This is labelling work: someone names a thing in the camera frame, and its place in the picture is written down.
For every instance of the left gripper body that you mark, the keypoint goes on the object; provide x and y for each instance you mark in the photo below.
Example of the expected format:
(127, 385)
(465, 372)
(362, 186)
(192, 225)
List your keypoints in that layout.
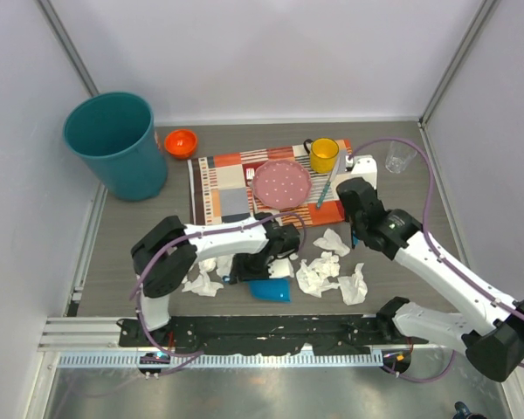
(247, 267)

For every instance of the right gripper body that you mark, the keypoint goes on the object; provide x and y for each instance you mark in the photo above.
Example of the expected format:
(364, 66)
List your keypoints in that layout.
(356, 224)

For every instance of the blue hand brush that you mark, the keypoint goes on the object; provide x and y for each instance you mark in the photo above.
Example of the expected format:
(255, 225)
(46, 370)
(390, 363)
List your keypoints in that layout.
(354, 239)

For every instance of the blue dustpan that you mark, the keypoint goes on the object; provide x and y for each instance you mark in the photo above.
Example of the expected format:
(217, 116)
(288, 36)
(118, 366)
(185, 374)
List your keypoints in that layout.
(265, 288)

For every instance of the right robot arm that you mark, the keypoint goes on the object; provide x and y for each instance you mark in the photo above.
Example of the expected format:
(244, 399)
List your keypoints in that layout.
(488, 326)

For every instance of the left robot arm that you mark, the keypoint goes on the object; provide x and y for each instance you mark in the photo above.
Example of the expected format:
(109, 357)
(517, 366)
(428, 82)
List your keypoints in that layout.
(163, 258)

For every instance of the crumpled paper left centre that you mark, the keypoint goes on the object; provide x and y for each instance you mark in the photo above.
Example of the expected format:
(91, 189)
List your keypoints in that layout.
(208, 265)

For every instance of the crumpled paper upper right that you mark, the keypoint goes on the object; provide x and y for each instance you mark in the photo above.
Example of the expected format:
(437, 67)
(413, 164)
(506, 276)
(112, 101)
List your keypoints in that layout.
(331, 241)

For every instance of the crumpled paper front left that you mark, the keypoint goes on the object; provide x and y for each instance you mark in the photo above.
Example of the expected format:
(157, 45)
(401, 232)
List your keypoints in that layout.
(203, 286)

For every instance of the clear plastic cup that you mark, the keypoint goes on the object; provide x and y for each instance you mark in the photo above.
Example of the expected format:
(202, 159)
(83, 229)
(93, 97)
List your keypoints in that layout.
(399, 156)

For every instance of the yellow enamel mug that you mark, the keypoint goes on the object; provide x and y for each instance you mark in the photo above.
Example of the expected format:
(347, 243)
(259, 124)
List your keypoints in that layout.
(322, 153)

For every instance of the large crumpled paper right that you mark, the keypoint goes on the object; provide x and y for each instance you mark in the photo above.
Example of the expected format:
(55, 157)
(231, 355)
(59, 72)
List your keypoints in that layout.
(314, 278)

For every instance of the colourful patchwork placemat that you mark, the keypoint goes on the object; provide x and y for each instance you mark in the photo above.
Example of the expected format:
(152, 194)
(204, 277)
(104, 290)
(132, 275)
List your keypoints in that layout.
(220, 191)

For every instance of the crumpled paper far right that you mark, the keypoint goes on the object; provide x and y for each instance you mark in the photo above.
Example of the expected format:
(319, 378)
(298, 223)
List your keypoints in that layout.
(353, 288)

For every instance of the pink dotted plate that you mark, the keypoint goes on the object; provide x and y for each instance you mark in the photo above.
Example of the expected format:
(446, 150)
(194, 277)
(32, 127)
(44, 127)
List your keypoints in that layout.
(281, 184)

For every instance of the silver fork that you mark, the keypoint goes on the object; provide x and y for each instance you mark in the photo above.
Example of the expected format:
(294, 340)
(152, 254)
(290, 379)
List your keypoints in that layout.
(250, 173)

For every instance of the orange bowl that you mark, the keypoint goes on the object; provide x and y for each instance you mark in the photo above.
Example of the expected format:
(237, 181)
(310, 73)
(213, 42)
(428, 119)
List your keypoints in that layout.
(181, 143)

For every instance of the teal plastic trash bin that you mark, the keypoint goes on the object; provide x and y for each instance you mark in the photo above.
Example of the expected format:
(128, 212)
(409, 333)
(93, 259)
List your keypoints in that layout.
(114, 135)

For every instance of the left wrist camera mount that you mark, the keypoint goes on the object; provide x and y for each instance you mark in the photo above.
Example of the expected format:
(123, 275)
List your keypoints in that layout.
(281, 268)

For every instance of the knife with teal handle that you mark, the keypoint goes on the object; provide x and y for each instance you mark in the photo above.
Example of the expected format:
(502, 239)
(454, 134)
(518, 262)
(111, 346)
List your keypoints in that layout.
(328, 183)

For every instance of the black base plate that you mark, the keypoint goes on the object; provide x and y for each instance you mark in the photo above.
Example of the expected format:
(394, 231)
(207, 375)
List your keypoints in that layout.
(275, 335)

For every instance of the perforated cable duct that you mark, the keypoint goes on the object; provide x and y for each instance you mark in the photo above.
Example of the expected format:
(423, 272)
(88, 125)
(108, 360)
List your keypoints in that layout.
(306, 358)

